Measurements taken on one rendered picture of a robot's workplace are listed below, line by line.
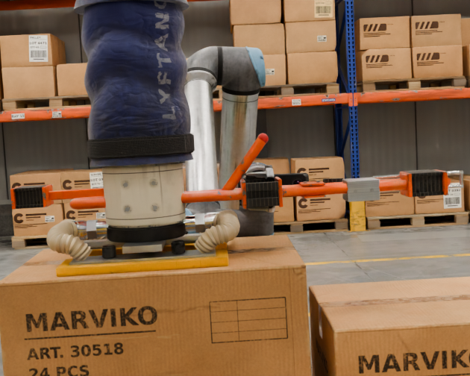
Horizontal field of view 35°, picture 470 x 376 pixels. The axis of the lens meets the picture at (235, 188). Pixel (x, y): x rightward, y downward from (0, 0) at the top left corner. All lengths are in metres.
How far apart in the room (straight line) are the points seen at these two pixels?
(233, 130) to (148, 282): 0.93
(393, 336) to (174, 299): 0.43
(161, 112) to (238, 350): 0.49
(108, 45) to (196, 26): 8.64
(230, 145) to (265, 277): 0.92
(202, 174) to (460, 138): 8.80
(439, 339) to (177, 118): 0.68
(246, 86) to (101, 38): 0.80
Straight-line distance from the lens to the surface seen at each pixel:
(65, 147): 10.27
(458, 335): 1.55
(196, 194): 1.59
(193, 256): 1.50
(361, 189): 1.62
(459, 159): 10.65
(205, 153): 2.02
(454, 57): 9.27
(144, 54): 1.52
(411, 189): 1.63
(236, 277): 1.47
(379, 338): 1.51
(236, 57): 2.25
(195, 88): 2.17
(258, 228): 1.91
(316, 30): 8.93
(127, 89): 1.52
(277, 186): 1.57
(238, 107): 2.28
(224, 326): 1.49
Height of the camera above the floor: 1.36
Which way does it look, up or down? 5 degrees down
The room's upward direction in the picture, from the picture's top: 3 degrees counter-clockwise
